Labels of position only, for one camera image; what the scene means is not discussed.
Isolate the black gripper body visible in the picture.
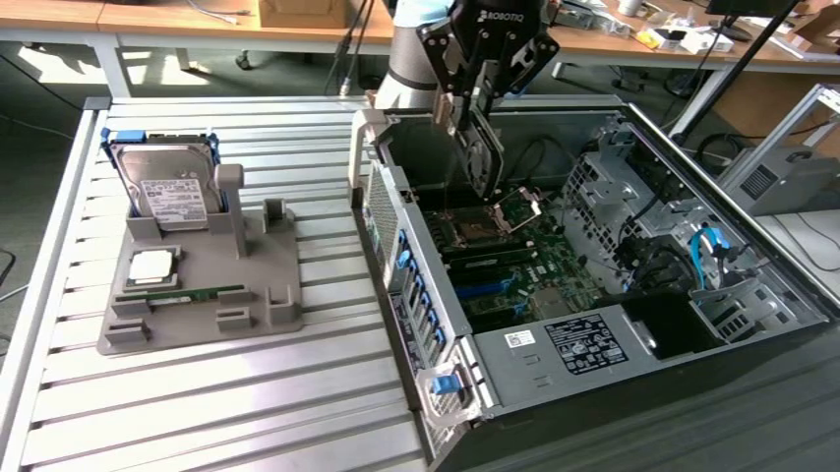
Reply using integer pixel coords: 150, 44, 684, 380
452, 0, 550, 63

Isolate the black stand pole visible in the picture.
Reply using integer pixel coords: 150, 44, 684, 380
668, 0, 810, 144

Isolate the green RAM stick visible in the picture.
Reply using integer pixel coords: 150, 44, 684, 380
147, 287, 223, 304

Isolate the aluminium profile frame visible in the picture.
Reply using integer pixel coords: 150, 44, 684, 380
719, 82, 840, 173

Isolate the black-latched black RAM slot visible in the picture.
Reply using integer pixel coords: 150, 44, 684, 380
450, 252, 536, 267
445, 244, 532, 259

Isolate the black power wire bundle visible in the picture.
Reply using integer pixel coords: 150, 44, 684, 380
613, 230, 701, 296

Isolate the grey parts rack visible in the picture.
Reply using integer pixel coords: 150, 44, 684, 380
96, 163, 307, 356

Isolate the cluttered wooden desk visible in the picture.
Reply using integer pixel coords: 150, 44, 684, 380
550, 9, 840, 144

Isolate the metal socket cover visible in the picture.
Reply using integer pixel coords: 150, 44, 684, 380
492, 189, 546, 232

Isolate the light blue disk wire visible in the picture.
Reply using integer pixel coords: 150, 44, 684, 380
688, 223, 733, 296

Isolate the white cable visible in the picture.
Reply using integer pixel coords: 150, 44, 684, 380
186, 0, 257, 24

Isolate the white black yellow box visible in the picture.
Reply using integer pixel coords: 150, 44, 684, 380
640, 27, 688, 50

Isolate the CPU socket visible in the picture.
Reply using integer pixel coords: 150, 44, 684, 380
445, 206, 510, 247

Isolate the silver CPU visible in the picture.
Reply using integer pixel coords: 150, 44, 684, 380
127, 249, 183, 289

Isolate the blue expansion slot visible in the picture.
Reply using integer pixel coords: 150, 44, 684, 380
457, 280, 520, 299

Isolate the hard disk in blue carrier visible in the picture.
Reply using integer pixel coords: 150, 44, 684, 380
99, 126, 229, 232

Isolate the grey electronics box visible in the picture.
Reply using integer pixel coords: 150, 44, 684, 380
561, 0, 609, 29

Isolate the black monitor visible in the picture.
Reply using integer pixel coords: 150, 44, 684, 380
705, 0, 800, 43

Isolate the open black PC case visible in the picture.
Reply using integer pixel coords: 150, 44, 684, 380
346, 100, 840, 472

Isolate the green motherboard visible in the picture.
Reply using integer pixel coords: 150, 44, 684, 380
420, 196, 612, 335

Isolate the graphics card with black fan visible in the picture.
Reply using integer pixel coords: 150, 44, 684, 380
430, 58, 508, 202

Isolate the white small carton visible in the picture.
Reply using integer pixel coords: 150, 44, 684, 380
681, 29, 736, 55

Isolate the silver chipset heatsink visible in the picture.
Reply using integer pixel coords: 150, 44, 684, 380
532, 288, 572, 319

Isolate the silver drive cage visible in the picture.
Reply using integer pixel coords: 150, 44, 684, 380
562, 147, 665, 257

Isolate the brown cardboard piece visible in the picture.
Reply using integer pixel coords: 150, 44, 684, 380
787, 7, 840, 48

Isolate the grey vented machine box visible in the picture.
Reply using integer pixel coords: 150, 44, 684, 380
719, 145, 840, 217

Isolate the silver disk bay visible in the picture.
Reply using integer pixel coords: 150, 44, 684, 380
688, 277, 794, 345

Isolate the brown cardboard box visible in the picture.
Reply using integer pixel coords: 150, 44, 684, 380
258, 0, 349, 29

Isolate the grey power supply unit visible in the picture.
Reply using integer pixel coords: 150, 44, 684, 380
466, 303, 661, 412

